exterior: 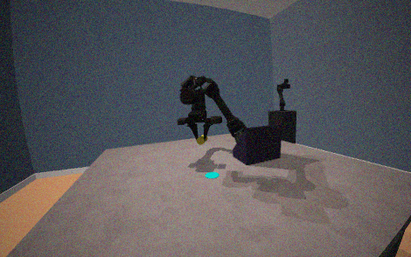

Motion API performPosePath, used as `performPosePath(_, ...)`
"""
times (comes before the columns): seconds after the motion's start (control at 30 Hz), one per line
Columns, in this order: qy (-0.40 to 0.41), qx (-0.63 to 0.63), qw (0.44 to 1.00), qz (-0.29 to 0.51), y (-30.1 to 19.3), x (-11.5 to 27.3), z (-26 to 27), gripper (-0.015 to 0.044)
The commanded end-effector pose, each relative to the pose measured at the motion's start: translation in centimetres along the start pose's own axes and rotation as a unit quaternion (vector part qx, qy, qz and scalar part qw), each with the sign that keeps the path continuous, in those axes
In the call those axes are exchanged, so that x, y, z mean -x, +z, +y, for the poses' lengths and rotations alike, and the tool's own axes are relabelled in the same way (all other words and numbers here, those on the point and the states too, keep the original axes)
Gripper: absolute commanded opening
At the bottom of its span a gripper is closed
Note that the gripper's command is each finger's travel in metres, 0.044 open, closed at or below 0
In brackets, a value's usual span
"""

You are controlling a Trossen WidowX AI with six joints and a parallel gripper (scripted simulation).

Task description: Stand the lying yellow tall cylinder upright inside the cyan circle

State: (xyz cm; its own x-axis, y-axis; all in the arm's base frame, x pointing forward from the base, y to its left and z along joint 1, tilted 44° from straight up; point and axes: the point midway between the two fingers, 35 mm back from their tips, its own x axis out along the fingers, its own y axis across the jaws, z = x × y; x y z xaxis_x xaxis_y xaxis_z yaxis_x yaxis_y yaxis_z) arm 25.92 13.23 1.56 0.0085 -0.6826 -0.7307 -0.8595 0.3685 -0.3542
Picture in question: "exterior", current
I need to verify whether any cyan circle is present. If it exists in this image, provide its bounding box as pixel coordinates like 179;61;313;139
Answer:
205;172;219;178

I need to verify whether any yellow tall cylinder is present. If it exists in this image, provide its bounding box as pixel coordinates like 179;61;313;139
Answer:
197;135;207;145

